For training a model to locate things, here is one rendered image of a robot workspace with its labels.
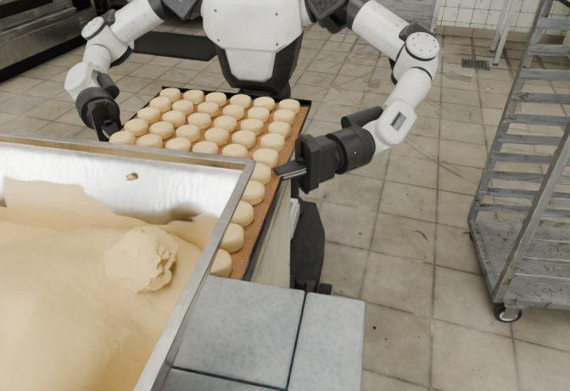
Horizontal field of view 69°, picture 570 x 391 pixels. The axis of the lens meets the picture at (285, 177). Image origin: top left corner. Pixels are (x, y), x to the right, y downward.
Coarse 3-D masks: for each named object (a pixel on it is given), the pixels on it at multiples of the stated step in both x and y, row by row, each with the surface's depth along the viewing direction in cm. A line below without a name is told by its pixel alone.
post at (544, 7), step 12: (540, 12) 142; (528, 36) 149; (540, 36) 146; (528, 60) 151; (516, 84) 157; (504, 120) 166; (504, 132) 169; (492, 144) 175; (492, 168) 179; (480, 180) 186; (468, 216) 197
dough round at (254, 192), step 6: (252, 186) 73; (258, 186) 73; (246, 192) 72; (252, 192) 72; (258, 192) 72; (264, 192) 73; (246, 198) 71; (252, 198) 71; (258, 198) 72; (252, 204) 72
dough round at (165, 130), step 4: (156, 124) 91; (160, 124) 91; (164, 124) 91; (168, 124) 91; (152, 128) 90; (156, 128) 90; (160, 128) 90; (164, 128) 90; (168, 128) 90; (172, 128) 91; (152, 132) 89; (156, 132) 89; (160, 132) 89; (164, 132) 89; (168, 132) 90; (172, 132) 91; (160, 136) 89; (164, 136) 89; (168, 136) 90
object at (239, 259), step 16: (272, 112) 100; (304, 112) 100; (176, 128) 94; (208, 128) 94; (240, 128) 94; (192, 144) 88; (224, 144) 88; (256, 144) 88; (288, 144) 88; (272, 176) 79; (272, 192) 75; (256, 208) 72; (256, 224) 68; (240, 256) 62; (240, 272) 60
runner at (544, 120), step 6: (510, 114) 163; (516, 114) 163; (522, 114) 163; (528, 114) 163; (510, 120) 164; (516, 120) 164; (522, 120) 164; (528, 120) 164; (534, 120) 164; (540, 120) 163; (546, 120) 163; (552, 120) 163; (558, 120) 162; (564, 120) 162
